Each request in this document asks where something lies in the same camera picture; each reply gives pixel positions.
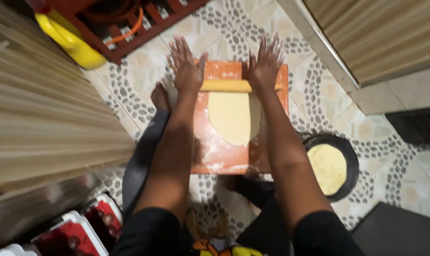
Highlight person's left hand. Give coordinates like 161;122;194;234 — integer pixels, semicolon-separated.
167;36;208;94

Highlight dark floor mat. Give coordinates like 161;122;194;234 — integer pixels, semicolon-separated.
385;106;430;147

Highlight flat rolled dough sheet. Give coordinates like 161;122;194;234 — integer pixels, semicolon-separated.
207;91;262;146

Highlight wooden rolling pin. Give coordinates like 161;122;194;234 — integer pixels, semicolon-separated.
199;79;284;94

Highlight person's left leg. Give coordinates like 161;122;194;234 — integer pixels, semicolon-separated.
122;109;172;223

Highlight person's left foot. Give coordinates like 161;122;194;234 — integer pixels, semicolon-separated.
150;82;172;113

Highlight person's right leg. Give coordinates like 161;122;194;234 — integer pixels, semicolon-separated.
222;174;296;256

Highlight beige ribbed cabinet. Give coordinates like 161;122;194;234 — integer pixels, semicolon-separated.
303;0;430;87

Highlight person's right hand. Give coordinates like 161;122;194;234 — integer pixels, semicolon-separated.
248;33;286;93

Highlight red-brown wooden slatted rack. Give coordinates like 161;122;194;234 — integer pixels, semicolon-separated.
55;0;209;65

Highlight person's leg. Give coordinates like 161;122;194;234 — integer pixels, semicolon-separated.
122;109;172;223
222;174;296;256

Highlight orange floured rolling board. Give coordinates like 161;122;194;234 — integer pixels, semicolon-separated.
191;60;290;175

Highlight beige ribbed cabinet door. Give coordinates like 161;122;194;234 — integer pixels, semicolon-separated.
0;0;136;201

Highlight orange hose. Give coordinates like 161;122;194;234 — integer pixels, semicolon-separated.
105;6;145;47

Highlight yellow plastic jerrycan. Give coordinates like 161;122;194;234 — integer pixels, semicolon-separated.
34;9;107;70

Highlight black round frying pan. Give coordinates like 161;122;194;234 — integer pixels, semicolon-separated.
302;133;360;203

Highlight red and white plastic crates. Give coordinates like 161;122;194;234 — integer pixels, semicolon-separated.
0;193;123;256

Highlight round yellow flatbread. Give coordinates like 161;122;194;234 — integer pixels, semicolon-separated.
307;144;348;196

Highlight black flat box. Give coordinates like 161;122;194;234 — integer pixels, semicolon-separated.
351;201;430;256

